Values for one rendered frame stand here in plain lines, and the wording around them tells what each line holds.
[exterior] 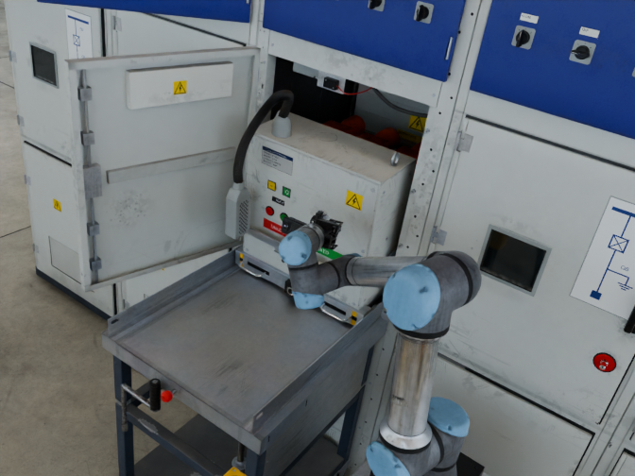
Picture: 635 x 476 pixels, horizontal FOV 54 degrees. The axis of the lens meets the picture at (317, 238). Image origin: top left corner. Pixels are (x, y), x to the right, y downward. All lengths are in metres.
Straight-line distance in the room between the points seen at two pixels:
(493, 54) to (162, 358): 1.23
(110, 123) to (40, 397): 1.47
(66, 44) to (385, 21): 1.47
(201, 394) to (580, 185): 1.14
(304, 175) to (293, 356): 0.55
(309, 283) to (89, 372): 1.75
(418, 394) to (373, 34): 1.00
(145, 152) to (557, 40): 1.21
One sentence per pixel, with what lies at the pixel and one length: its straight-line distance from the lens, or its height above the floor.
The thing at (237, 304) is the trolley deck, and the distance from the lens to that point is 2.09.
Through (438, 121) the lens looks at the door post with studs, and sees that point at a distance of 1.79.
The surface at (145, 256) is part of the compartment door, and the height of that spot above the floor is 0.89.
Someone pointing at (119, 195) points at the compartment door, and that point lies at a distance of 2.04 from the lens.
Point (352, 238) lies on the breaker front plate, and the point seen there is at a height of 1.15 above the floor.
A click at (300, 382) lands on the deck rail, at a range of 1.79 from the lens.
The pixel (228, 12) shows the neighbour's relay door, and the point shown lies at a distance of 2.08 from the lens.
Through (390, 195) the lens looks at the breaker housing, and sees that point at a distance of 1.86.
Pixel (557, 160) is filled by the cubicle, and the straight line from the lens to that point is 1.69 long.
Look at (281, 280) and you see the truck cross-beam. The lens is 2.15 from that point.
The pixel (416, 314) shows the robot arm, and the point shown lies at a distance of 1.19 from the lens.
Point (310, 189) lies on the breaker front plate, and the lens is 1.91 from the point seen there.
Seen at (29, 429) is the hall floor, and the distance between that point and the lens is 2.89.
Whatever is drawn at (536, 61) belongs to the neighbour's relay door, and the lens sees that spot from 1.65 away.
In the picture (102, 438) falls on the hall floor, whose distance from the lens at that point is 2.80.
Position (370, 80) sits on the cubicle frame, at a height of 1.59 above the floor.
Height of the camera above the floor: 2.09
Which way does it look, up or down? 30 degrees down
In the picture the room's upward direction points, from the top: 9 degrees clockwise
